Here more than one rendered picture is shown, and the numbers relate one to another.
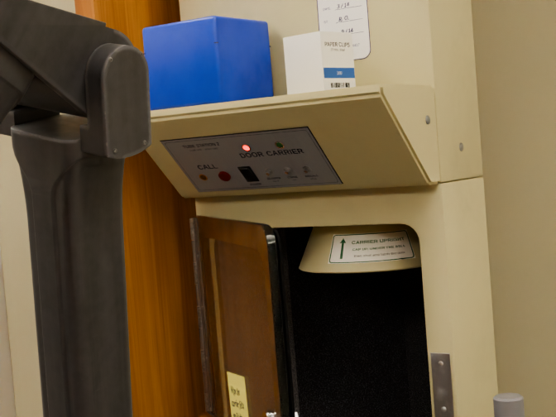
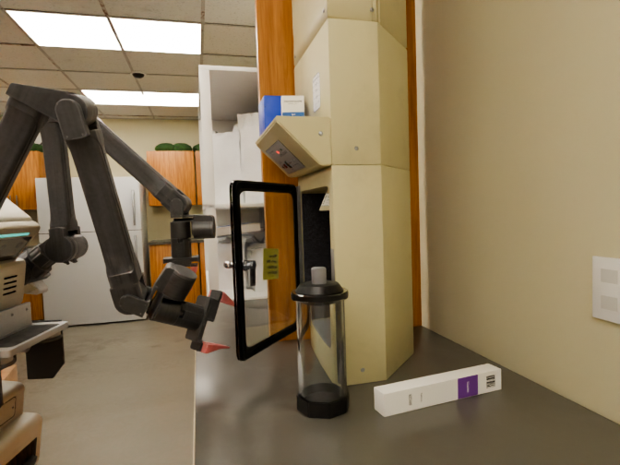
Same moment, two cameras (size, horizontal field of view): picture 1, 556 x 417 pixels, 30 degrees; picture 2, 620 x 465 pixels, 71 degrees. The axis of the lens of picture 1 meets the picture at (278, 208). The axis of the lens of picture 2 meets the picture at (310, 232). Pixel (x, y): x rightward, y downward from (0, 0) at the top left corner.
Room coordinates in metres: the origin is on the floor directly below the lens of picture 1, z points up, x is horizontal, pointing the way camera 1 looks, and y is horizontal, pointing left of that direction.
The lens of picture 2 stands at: (0.34, -0.74, 1.32)
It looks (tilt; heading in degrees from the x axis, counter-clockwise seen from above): 3 degrees down; 42
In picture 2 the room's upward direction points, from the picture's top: 2 degrees counter-clockwise
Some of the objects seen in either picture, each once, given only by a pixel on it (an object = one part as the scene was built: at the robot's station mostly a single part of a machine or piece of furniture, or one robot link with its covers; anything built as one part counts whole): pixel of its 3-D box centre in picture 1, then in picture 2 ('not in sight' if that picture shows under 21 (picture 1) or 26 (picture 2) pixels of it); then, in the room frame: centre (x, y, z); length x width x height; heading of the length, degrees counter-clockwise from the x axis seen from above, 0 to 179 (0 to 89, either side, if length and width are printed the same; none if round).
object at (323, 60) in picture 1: (319, 64); (292, 112); (1.06, -0.05, 1.54); 0.05 x 0.05 x 0.06; 46
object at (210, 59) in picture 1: (208, 65); (280, 118); (1.14, 0.06, 1.56); 0.10 x 0.10 x 0.09; 56
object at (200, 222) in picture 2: not in sight; (194, 218); (1.07, 0.37, 1.31); 0.11 x 0.09 x 0.12; 135
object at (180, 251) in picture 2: not in sight; (181, 250); (1.04, 0.39, 1.21); 0.10 x 0.07 x 0.07; 146
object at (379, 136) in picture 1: (275, 147); (288, 151); (1.10, 0.00, 1.46); 0.32 x 0.11 x 0.10; 56
